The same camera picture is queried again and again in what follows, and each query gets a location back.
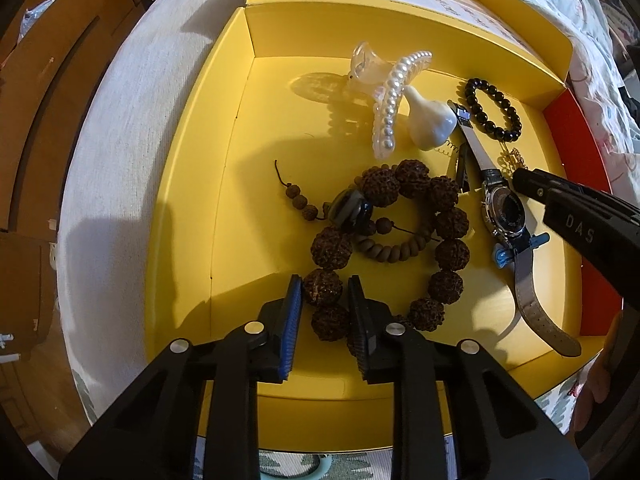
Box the grey strap wristwatch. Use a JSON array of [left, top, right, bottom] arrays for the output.
[[448, 101, 582, 358]]

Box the blue hair clip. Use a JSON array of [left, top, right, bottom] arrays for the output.
[[492, 233, 550, 269]]

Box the black bead bracelet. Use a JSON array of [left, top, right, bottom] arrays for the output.
[[463, 77, 523, 143]]

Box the light blue bangle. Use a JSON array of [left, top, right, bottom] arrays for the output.
[[259, 451, 333, 480]]

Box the white garlic shaped ornament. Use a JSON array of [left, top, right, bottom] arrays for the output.
[[404, 86, 457, 151]]

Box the large brown bead bracelet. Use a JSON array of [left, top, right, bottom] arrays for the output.
[[302, 158, 471, 343]]

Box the small brown bead bracelet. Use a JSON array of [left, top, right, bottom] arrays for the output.
[[273, 159, 436, 265]]

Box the pearl hair claw clip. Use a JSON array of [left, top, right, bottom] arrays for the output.
[[347, 41, 432, 160]]

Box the black hair pin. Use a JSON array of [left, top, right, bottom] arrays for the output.
[[454, 142, 470, 193]]

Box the person left hand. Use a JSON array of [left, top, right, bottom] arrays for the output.
[[570, 311, 623, 434]]

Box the light blue floral duvet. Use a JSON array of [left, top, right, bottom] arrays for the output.
[[479, 0, 640, 172]]

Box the yellow cardboard box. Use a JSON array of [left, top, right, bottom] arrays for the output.
[[143, 0, 624, 453]]

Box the leaf pattern bed sheet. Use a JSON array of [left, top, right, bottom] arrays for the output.
[[55, 0, 591, 480]]

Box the wooden wardrobe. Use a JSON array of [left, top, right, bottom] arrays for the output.
[[1, 0, 144, 458]]

